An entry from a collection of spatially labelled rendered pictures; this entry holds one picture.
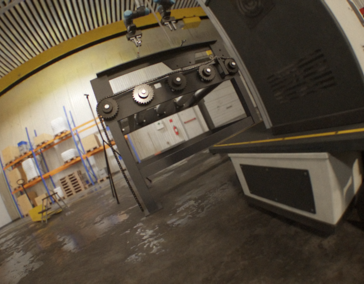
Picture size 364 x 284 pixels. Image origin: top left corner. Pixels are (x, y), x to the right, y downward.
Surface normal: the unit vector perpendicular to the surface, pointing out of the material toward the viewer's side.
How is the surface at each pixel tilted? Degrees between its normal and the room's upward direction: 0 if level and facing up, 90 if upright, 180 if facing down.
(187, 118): 90
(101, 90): 90
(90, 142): 90
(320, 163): 90
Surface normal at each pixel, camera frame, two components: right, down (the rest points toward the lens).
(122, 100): 0.26, -0.08
